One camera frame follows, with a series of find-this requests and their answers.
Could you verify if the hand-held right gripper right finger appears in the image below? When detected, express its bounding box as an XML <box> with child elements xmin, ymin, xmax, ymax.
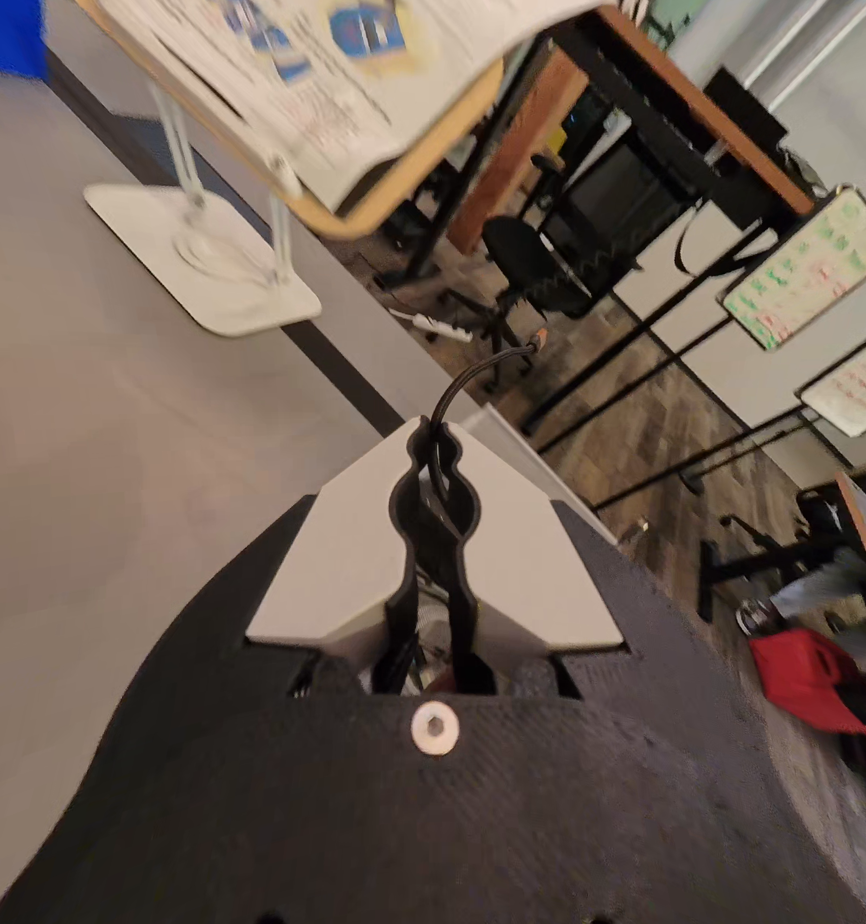
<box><xmin>436</xmin><ymin>422</ymin><xmax>626</xmax><ymax>695</ymax></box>

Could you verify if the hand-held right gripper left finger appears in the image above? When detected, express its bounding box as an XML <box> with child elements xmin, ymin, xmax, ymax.
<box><xmin>244</xmin><ymin>416</ymin><xmax>434</xmax><ymax>695</ymax></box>

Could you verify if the black cable with orange plugs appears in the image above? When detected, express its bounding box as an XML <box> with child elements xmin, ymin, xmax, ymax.
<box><xmin>415</xmin><ymin>328</ymin><xmax>549</xmax><ymax>539</ymax></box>

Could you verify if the blue plastic bin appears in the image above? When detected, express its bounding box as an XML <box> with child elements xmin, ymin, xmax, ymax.
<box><xmin>0</xmin><ymin>0</ymin><xmax>48</xmax><ymax>80</ymax></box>

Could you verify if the white power strip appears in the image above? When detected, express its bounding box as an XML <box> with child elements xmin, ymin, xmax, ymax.
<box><xmin>390</xmin><ymin>307</ymin><xmax>473</xmax><ymax>344</ymax></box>

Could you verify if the red bag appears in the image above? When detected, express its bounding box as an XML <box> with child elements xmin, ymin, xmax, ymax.
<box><xmin>749</xmin><ymin>628</ymin><xmax>866</xmax><ymax>737</ymax></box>

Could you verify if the black swivel chair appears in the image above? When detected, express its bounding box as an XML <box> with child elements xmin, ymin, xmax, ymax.
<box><xmin>440</xmin><ymin>215</ymin><xmax>600</xmax><ymax>394</ymax></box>

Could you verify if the small whiteboard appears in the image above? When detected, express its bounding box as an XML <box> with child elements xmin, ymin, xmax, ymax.
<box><xmin>797</xmin><ymin>328</ymin><xmax>866</xmax><ymax>439</ymax></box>
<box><xmin>718</xmin><ymin>186</ymin><xmax>866</xmax><ymax>352</ymax></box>

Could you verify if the printed instruction sheet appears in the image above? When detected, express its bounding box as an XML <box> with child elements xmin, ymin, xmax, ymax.
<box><xmin>104</xmin><ymin>0</ymin><xmax>607</xmax><ymax>210</ymax></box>

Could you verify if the brown standing desk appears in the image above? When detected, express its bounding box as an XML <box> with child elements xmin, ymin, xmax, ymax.
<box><xmin>548</xmin><ymin>7</ymin><xmax>816</xmax><ymax>232</ymax></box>

